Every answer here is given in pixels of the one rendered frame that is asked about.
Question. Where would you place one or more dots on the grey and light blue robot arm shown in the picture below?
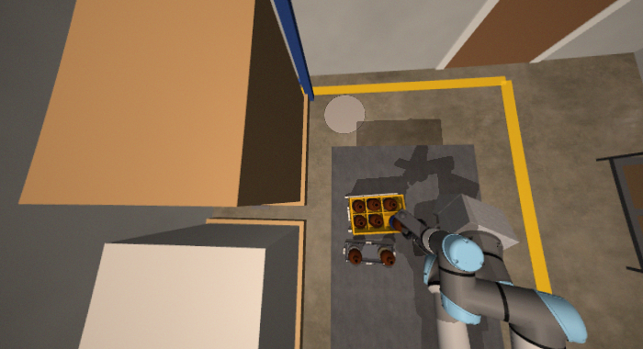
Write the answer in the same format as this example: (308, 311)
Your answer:
(537, 319)

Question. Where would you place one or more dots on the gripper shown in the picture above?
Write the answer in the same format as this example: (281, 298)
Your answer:
(407, 234)

